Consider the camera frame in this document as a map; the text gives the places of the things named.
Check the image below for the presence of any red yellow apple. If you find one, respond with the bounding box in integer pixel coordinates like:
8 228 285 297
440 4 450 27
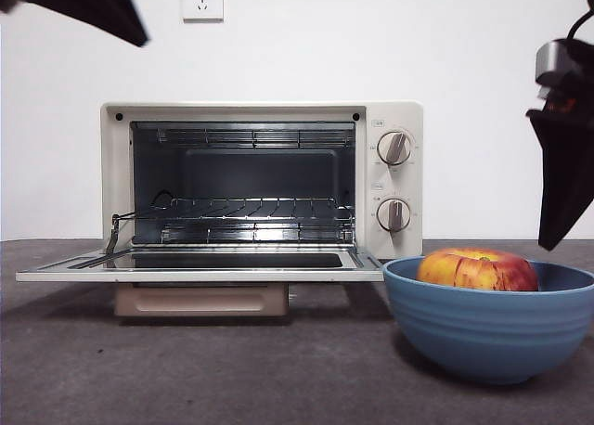
416 247 539 292

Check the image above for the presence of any blue ribbed bowl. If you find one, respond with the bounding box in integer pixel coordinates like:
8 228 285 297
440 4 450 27
382 256 594 386

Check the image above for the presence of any cream glass oven door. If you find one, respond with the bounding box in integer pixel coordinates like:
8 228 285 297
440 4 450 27
16 243 386 317

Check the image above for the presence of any cream Toshiba toaster oven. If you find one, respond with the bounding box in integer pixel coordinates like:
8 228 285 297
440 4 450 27
99 100 424 277

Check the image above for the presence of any cream oven control knob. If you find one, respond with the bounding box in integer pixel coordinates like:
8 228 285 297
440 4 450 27
376 130 414 166
376 198 412 234

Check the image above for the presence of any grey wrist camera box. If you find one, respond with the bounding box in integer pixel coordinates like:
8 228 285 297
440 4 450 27
536 38 581 84

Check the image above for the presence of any black cable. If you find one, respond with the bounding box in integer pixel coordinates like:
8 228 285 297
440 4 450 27
565 7 594 44

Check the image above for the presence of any white wall power socket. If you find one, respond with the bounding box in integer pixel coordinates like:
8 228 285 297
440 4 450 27
181 0 225 23

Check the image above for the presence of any metal wire oven rack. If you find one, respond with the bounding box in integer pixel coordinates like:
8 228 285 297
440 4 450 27
113 196 356 223

